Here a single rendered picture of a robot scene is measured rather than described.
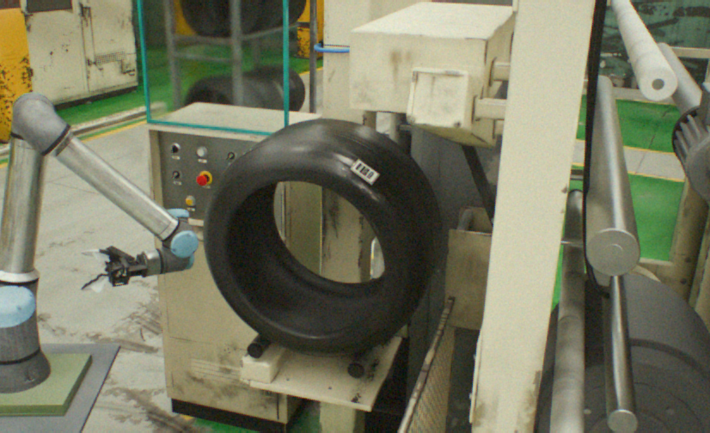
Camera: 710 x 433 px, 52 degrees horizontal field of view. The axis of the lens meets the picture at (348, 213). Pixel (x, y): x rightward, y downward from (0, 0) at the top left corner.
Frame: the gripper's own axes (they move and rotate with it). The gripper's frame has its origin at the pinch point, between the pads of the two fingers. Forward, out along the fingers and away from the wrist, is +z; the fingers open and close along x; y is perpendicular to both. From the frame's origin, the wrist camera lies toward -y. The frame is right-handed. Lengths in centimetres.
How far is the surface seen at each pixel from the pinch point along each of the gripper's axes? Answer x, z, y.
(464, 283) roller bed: -39, -82, 85
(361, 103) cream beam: -101, -26, 95
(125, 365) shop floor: 102, -35, -55
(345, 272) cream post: -25, -64, 55
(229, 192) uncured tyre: -60, -21, 58
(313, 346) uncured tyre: -27, -37, 82
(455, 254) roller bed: -47, -79, 81
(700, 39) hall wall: 40, -852, -332
